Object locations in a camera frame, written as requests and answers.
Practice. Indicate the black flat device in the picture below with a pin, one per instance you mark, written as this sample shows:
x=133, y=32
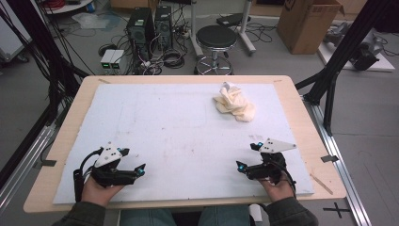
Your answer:
x=232, y=19

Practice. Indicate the person's right leg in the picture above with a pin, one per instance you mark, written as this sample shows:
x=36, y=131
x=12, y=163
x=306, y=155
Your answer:
x=224, y=216

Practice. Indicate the person's leg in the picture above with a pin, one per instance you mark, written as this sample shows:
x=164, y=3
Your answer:
x=147, y=218
x=224, y=216

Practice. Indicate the black round stool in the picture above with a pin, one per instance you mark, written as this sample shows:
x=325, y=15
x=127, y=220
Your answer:
x=216, y=36

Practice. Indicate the person's right hand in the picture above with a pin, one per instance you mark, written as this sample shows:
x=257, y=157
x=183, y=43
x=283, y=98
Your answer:
x=279, y=190

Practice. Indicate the white floor platform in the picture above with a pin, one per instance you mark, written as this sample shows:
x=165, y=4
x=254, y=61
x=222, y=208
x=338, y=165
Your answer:
x=381, y=64

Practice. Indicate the person's left hand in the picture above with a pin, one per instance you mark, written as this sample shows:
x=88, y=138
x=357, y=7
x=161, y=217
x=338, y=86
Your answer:
x=95, y=194

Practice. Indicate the person's left leg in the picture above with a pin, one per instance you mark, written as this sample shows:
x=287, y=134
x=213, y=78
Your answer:
x=147, y=218

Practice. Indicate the clear plastic sheet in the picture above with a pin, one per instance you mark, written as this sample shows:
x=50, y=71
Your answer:
x=91, y=20

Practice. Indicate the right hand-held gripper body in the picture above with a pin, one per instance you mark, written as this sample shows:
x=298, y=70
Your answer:
x=273, y=146

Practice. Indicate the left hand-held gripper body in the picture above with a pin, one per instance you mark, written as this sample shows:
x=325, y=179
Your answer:
x=108, y=157

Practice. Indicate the black tape patch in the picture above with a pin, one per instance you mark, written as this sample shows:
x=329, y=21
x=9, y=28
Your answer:
x=48, y=163
x=330, y=158

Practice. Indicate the brown cardboard box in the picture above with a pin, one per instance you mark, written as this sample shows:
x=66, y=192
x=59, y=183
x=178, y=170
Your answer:
x=307, y=25

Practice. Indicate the cream printed towel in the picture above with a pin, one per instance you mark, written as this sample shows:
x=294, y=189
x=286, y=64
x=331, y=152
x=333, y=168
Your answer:
x=233, y=102

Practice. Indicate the small white power unit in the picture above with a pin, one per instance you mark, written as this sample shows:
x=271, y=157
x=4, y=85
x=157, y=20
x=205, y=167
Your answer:
x=117, y=59
x=106, y=59

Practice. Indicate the black computer tower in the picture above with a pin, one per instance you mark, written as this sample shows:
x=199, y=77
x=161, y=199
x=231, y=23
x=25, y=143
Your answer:
x=139, y=29
x=163, y=26

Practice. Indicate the grey and black machine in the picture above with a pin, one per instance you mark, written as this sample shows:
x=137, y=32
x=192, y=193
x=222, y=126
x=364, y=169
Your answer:
x=365, y=55

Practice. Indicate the black metal frame stand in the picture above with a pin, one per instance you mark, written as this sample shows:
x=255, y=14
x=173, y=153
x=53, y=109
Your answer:
x=345, y=47
x=37, y=40

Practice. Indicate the aluminium frame rail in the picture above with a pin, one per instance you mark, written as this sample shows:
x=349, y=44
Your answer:
x=28, y=157
x=338, y=163

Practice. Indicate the white cabinet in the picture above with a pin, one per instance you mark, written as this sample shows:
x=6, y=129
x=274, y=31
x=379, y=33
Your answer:
x=11, y=34

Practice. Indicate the white desk leg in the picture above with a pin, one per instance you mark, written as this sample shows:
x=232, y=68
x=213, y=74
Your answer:
x=246, y=31
x=195, y=31

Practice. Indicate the white round table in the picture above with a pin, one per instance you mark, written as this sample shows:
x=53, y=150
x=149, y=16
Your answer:
x=72, y=7

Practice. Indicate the black tape cross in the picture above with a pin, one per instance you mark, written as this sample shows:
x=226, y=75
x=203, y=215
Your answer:
x=336, y=209

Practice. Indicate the light wooden table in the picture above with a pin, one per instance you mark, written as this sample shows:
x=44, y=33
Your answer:
x=301, y=103

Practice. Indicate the tan tape strip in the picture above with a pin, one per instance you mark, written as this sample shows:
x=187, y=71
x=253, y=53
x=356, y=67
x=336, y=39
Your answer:
x=321, y=184

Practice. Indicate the white plastic part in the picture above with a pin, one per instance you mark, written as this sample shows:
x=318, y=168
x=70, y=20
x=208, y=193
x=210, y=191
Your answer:
x=255, y=213

